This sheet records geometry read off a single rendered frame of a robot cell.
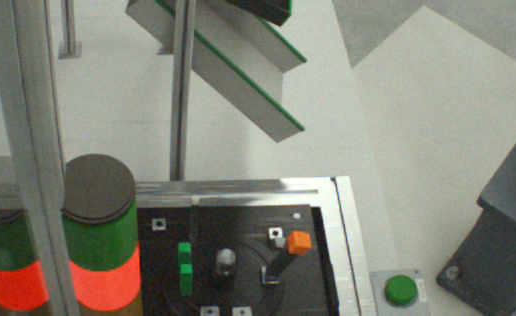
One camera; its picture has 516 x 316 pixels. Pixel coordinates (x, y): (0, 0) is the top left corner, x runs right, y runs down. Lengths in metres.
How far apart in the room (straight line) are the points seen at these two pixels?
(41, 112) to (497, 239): 0.73
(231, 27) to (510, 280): 0.50
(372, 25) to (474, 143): 1.55
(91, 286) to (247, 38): 0.65
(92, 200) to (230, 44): 0.63
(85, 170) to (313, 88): 0.88
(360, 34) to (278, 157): 1.60
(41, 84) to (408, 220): 0.86
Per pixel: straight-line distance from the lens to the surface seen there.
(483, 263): 1.07
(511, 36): 3.01
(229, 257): 0.88
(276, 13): 0.90
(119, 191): 0.46
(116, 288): 0.51
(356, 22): 2.82
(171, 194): 1.03
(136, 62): 1.33
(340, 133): 1.26
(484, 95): 1.41
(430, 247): 1.16
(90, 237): 0.46
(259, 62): 1.10
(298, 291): 0.95
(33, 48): 0.37
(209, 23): 1.05
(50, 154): 0.42
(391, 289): 0.97
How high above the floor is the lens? 1.78
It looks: 50 degrees down
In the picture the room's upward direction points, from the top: 9 degrees clockwise
